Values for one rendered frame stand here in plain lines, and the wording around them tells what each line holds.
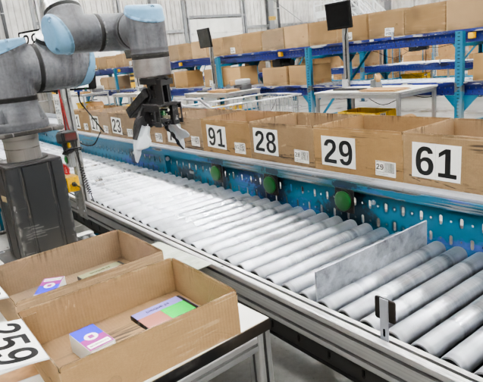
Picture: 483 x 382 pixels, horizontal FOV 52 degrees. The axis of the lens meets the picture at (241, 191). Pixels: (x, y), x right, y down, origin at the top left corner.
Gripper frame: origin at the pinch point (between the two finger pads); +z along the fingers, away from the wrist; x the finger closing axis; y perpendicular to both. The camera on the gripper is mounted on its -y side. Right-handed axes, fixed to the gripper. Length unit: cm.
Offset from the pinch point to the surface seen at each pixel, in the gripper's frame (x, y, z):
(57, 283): -26.9, -15.8, 29.5
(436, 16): 557, -171, -26
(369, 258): 32, 41, 31
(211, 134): 84, -74, 17
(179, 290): -6.8, 9.6, 32.9
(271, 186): 69, -24, 31
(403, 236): 47, 44, 30
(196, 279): -7.8, 18.5, 26.5
